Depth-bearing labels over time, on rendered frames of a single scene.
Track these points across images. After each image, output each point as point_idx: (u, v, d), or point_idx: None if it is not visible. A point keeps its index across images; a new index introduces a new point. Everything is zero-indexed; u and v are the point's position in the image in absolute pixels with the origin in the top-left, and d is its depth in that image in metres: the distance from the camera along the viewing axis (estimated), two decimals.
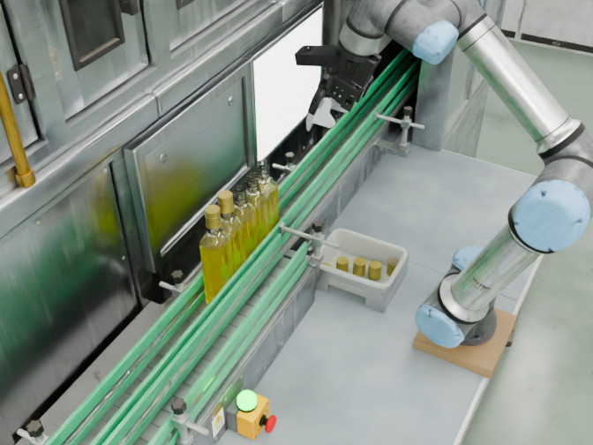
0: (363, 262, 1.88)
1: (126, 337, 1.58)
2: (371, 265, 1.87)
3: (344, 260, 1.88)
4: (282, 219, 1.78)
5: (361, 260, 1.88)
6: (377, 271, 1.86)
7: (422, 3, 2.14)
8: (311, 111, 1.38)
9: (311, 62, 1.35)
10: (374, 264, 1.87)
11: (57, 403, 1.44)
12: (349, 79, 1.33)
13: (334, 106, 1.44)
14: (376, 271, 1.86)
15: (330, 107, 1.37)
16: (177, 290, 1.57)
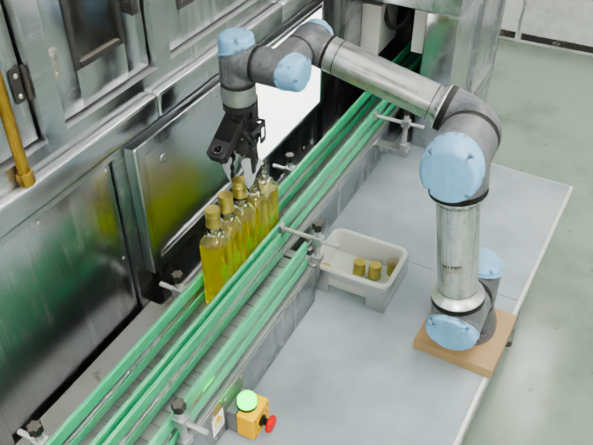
0: (363, 262, 1.88)
1: (126, 337, 1.58)
2: (371, 265, 1.87)
3: (238, 177, 1.58)
4: (282, 219, 1.78)
5: (361, 260, 1.88)
6: (377, 271, 1.86)
7: (422, 3, 2.14)
8: (254, 170, 1.54)
9: (233, 147, 1.46)
10: (374, 264, 1.87)
11: (57, 403, 1.44)
12: (251, 124, 1.51)
13: (233, 163, 1.59)
14: (376, 271, 1.86)
15: None
16: (177, 290, 1.57)
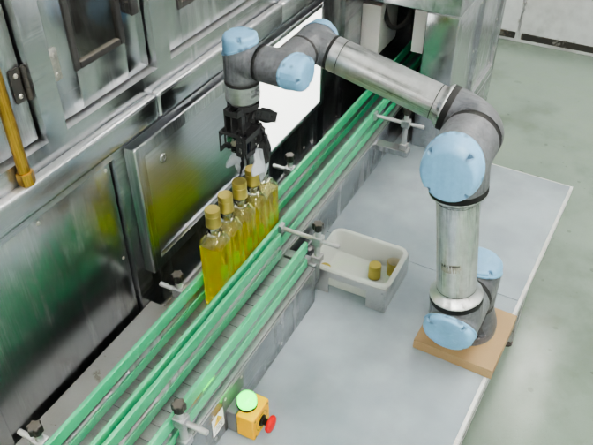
0: None
1: (126, 337, 1.58)
2: (371, 265, 1.87)
3: (238, 179, 1.58)
4: (282, 219, 1.78)
5: (250, 167, 1.62)
6: (377, 271, 1.86)
7: (422, 3, 2.14)
8: None
9: None
10: (374, 264, 1.87)
11: (57, 403, 1.44)
12: None
13: (258, 169, 1.57)
14: (376, 271, 1.86)
15: None
16: (177, 290, 1.57)
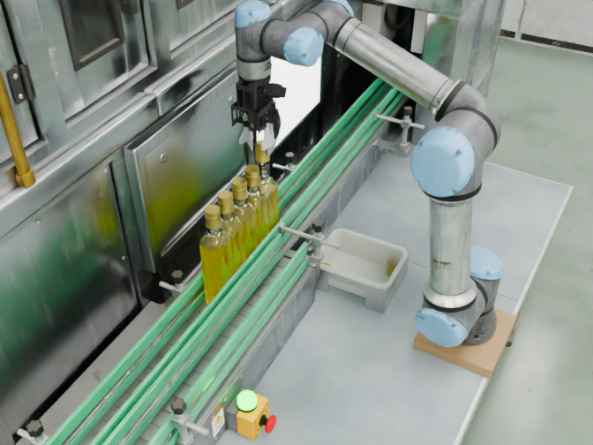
0: (254, 166, 1.62)
1: (126, 337, 1.58)
2: None
3: (238, 179, 1.58)
4: (282, 219, 1.78)
5: (250, 167, 1.62)
6: None
7: (422, 3, 2.14)
8: None
9: None
10: None
11: (57, 403, 1.44)
12: None
13: (266, 144, 1.60)
14: None
15: None
16: (177, 290, 1.57)
